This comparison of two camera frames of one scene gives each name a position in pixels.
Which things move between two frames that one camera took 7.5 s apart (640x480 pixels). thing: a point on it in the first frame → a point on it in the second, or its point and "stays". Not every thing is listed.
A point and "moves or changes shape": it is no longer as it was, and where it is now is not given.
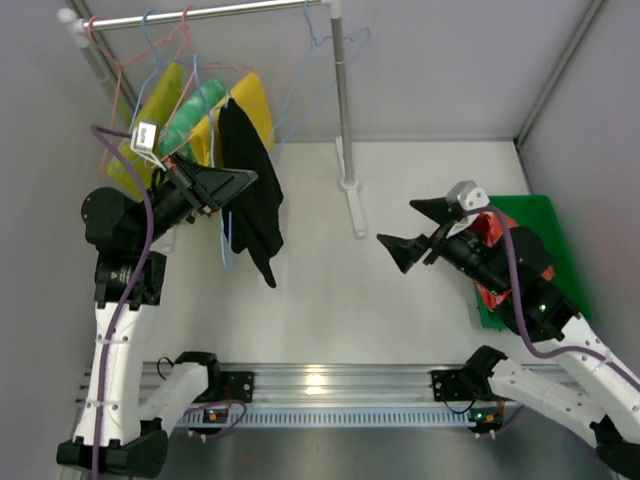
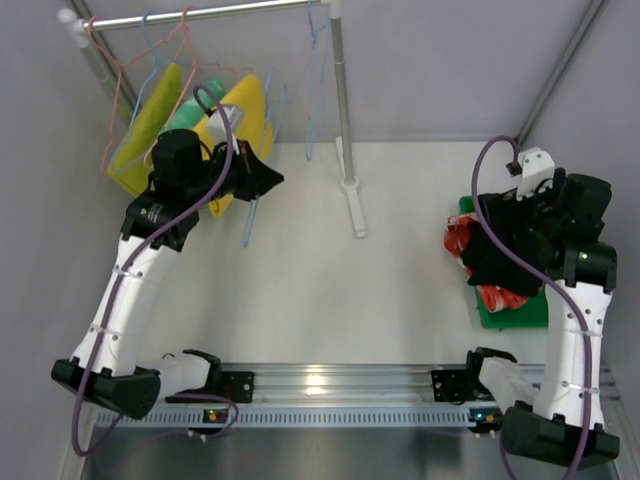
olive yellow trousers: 132,168 stays
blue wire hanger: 226,265 → 269,141
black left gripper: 192,186 → 245,170
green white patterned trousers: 176,133 stays
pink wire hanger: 119,81 stays
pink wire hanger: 195,64 stays
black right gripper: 435,243 → 505,245
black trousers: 255,219 moves or changes shape
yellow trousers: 206,147 stays
